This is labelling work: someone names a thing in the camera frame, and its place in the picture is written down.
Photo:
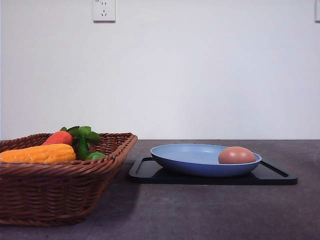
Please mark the blue plate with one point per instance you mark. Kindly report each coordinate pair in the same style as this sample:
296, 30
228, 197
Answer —
197, 159

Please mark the brown egg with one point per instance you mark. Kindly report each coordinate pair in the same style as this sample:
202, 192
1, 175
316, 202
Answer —
236, 155

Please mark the brown wicker basket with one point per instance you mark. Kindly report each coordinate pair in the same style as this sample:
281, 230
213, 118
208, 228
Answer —
58, 194

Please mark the black serving tray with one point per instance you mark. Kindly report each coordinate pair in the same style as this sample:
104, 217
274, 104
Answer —
143, 171

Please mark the green toy pepper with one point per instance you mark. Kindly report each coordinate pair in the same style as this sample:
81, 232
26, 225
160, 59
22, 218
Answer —
94, 156

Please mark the green carrot leaves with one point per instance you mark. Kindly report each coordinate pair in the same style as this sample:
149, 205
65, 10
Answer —
82, 137

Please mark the orange toy carrot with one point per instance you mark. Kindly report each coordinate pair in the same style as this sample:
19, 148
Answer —
60, 137

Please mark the yellow toy corn cob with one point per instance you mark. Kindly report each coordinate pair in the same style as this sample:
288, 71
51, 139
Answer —
42, 153

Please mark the white wall socket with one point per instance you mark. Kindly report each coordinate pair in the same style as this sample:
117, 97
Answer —
104, 11

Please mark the white wall fixture right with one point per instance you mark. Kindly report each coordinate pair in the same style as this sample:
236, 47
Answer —
317, 11

